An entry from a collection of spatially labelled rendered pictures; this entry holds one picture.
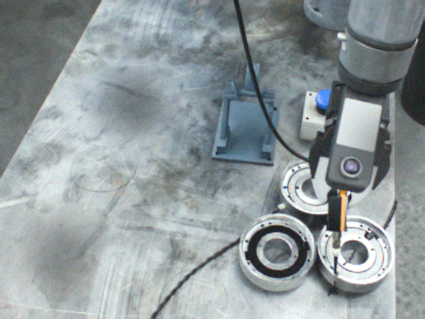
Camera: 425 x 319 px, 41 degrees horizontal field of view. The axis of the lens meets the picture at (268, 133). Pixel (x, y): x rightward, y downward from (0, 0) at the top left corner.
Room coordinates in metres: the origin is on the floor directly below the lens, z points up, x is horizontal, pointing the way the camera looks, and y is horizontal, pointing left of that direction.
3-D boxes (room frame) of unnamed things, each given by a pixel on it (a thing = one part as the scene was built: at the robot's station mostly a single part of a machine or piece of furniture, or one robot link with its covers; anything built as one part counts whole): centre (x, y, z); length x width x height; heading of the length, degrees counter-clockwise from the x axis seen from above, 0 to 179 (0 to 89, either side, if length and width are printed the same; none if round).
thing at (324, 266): (0.40, -0.14, 0.82); 0.10 x 0.10 x 0.04
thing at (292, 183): (0.50, -0.08, 0.82); 0.08 x 0.08 x 0.02
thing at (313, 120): (0.66, -0.09, 0.82); 0.08 x 0.07 x 0.05; 176
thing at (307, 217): (0.50, -0.08, 0.82); 0.10 x 0.10 x 0.04
